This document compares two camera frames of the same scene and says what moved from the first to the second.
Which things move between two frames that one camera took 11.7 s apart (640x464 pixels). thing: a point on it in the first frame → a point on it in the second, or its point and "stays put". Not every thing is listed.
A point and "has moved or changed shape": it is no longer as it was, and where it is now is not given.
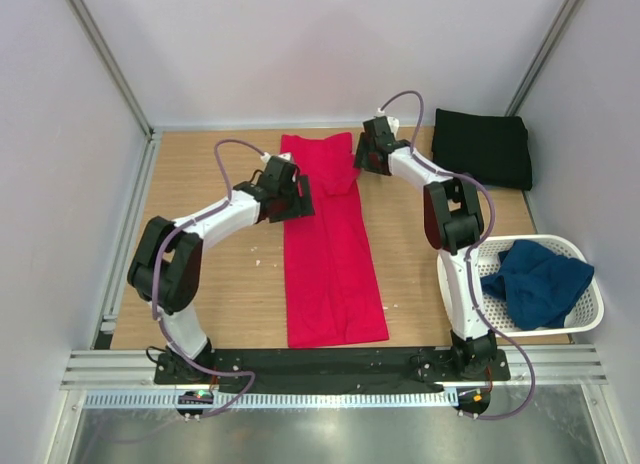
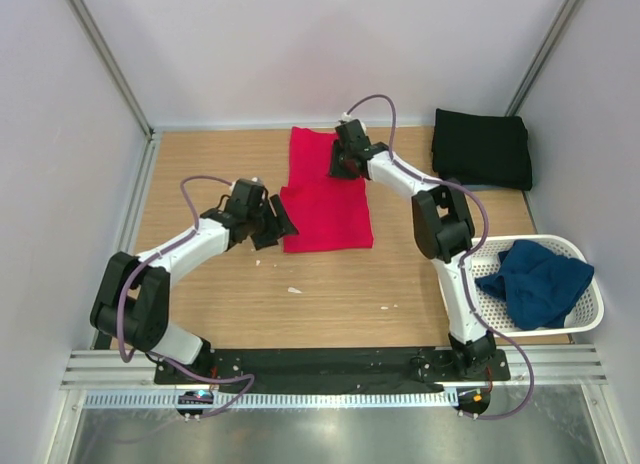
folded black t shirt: [491, 148] stays put
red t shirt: [332, 288] has moved or changed shape
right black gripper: [361, 156] → [335, 171]
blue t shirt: [539, 286] stays put
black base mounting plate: [332, 366] stays put
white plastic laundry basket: [585, 314] stays put
